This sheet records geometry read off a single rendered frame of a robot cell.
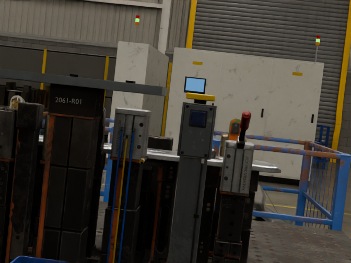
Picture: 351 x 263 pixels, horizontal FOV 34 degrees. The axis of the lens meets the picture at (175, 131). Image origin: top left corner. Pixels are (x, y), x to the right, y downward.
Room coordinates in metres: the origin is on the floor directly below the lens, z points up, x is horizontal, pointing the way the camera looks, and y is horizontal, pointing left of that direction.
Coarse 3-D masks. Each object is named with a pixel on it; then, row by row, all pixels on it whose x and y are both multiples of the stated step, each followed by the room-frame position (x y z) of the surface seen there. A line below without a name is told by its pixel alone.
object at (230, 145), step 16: (224, 160) 1.34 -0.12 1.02; (240, 160) 1.34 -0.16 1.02; (224, 176) 1.34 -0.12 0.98; (240, 176) 1.34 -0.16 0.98; (224, 192) 1.34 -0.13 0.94; (240, 192) 1.34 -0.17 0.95; (224, 208) 1.35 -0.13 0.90; (240, 208) 1.35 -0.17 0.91; (224, 224) 1.35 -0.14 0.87; (240, 224) 1.35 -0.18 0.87; (224, 240) 1.36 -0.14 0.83; (240, 240) 1.38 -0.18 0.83; (224, 256) 1.36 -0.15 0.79; (240, 256) 1.34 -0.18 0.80
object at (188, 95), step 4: (188, 96) 1.19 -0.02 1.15; (192, 96) 1.19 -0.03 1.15; (196, 96) 1.19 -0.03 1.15; (200, 96) 1.19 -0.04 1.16; (204, 96) 1.19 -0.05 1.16; (208, 96) 1.19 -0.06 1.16; (212, 96) 1.19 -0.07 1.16; (196, 100) 1.21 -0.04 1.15; (200, 100) 1.20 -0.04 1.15; (204, 100) 1.21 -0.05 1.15; (208, 100) 1.19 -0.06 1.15; (212, 100) 1.19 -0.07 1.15
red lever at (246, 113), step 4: (244, 112) 1.23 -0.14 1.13; (248, 112) 1.23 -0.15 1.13; (244, 116) 1.23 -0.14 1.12; (248, 116) 1.23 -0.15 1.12; (244, 120) 1.23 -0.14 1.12; (248, 120) 1.23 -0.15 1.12; (240, 124) 1.26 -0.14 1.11; (244, 124) 1.25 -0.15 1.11; (248, 124) 1.25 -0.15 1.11; (244, 128) 1.26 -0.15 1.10; (240, 132) 1.29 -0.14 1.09; (244, 132) 1.29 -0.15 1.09; (240, 136) 1.30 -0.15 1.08; (244, 136) 1.30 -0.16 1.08; (236, 140) 1.33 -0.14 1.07; (240, 140) 1.32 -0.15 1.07; (244, 140) 1.32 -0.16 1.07; (236, 144) 1.33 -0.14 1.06; (240, 144) 1.32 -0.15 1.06; (244, 144) 1.32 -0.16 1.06
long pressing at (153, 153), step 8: (40, 136) 1.62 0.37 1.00; (40, 144) 1.48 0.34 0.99; (104, 144) 1.60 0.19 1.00; (104, 152) 1.47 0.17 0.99; (152, 152) 1.47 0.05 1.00; (160, 152) 1.53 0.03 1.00; (168, 152) 1.56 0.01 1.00; (176, 152) 1.59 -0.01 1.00; (168, 160) 1.46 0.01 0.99; (176, 160) 1.46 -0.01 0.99; (208, 160) 1.46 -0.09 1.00; (216, 160) 1.46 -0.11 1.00; (256, 168) 1.45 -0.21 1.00; (264, 168) 1.45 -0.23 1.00; (272, 168) 1.45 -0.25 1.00
